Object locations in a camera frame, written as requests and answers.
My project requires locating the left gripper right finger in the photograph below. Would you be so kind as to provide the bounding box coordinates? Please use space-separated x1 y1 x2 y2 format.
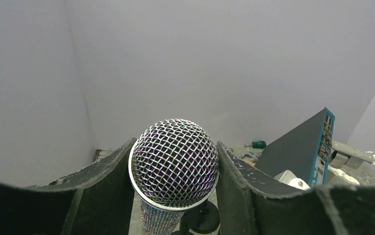
216 142 375 235

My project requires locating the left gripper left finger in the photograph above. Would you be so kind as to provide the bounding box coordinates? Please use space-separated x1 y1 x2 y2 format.
0 138 136 235

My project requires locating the tall black round-base stand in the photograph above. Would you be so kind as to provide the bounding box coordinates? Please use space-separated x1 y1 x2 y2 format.
172 200 220 235

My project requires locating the grey-headed tan microphone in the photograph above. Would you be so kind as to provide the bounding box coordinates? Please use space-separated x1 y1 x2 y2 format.
128 118 219 235

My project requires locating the adjustable wrench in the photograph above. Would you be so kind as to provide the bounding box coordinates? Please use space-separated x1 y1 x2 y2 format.
239 150 261 163

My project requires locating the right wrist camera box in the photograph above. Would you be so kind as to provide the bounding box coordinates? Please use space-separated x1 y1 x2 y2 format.
274 170 310 190

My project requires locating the green-handled screwdriver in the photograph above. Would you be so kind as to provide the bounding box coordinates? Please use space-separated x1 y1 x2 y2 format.
244 141 267 149

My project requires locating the blue network switch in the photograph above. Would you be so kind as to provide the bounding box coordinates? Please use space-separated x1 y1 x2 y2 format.
255 108 335 187

